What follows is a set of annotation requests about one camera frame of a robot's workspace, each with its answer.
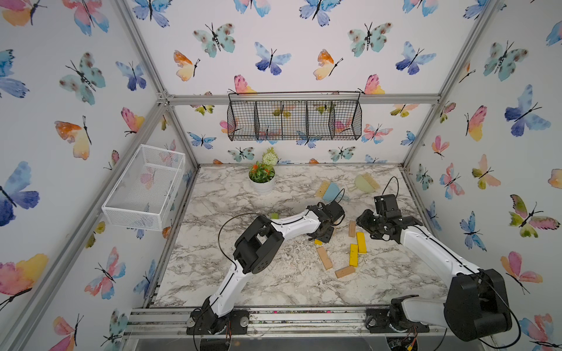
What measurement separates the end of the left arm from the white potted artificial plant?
31cm

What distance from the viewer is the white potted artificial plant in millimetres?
972

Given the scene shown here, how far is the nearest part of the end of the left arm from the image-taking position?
71 cm
